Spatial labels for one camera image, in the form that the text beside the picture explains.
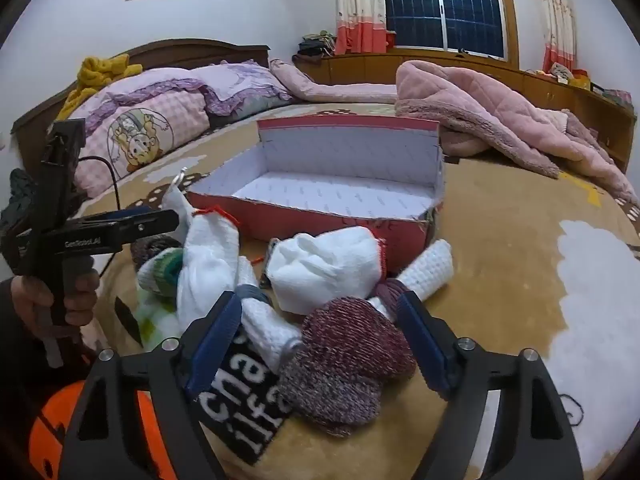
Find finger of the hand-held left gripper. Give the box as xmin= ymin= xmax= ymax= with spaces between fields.
xmin=75 ymin=209 xmax=153 ymax=227
xmin=109 ymin=209 xmax=180 ymax=250

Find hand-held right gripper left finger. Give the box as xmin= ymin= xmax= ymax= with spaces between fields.
xmin=57 ymin=290 xmax=246 ymax=480

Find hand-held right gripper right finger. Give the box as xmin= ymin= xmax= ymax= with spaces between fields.
xmin=395 ymin=290 xmax=586 ymax=480

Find dark patterned sock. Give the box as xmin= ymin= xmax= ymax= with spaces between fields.
xmin=130 ymin=235 xmax=183 ymax=271

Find white sock with metal hook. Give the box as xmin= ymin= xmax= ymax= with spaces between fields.
xmin=160 ymin=167 xmax=193 ymax=231

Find white and green sock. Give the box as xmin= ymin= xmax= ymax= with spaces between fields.
xmin=135 ymin=249 xmax=183 ymax=306

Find white waffle sock grey cuff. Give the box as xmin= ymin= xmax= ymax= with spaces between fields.
xmin=235 ymin=285 xmax=303 ymax=371

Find white sock red trim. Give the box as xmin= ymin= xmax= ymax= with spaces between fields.
xmin=175 ymin=205 xmax=261 ymax=331

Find maroon knit sock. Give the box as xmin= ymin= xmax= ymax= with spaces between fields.
xmin=277 ymin=355 xmax=386 ymax=436
xmin=300 ymin=297 xmax=418 ymax=386

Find white waffle sock maroon cuff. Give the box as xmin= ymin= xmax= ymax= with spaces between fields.
xmin=372 ymin=240 xmax=453 ymax=321

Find white knit glove red trim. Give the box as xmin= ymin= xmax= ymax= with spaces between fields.
xmin=265 ymin=226 xmax=388 ymax=313

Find red cardboard box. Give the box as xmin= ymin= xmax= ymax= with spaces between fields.
xmin=185 ymin=115 xmax=446 ymax=268

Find person's left hand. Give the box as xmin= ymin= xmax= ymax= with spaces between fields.
xmin=12 ymin=269 xmax=101 ymax=348

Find dark cloth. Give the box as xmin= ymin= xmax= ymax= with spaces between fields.
xmin=0 ymin=167 xmax=43 ymax=233

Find tan printed bed blanket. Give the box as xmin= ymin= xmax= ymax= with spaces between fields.
xmin=75 ymin=102 xmax=640 ymax=480

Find yellow knit cloth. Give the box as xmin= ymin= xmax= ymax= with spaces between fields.
xmin=55 ymin=55 xmax=143 ymax=121

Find wooden headboard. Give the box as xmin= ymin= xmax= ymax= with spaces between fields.
xmin=11 ymin=39 xmax=271 ymax=136

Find orange plastic ball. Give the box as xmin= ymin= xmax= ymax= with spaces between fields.
xmin=27 ymin=380 xmax=176 ymax=480

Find pink fleece blanket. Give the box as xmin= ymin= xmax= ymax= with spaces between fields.
xmin=392 ymin=60 xmax=638 ymax=206

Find pile of dark clothes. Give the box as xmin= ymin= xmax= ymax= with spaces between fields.
xmin=297 ymin=30 xmax=337 ymax=58

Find wooden window cabinet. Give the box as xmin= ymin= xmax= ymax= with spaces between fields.
xmin=292 ymin=47 xmax=638 ymax=173

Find floral curtain with orange hem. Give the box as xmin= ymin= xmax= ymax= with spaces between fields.
xmin=332 ymin=0 xmax=388 ymax=56
xmin=530 ymin=0 xmax=578 ymax=73

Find small items on cabinet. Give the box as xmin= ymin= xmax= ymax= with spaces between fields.
xmin=547 ymin=62 xmax=591 ymax=88

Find dark window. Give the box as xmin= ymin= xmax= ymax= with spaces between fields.
xmin=377 ymin=0 xmax=506 ymax=58

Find black cable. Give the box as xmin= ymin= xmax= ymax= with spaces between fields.
xmin=77 ymin=156 xmax=122 ymax=278

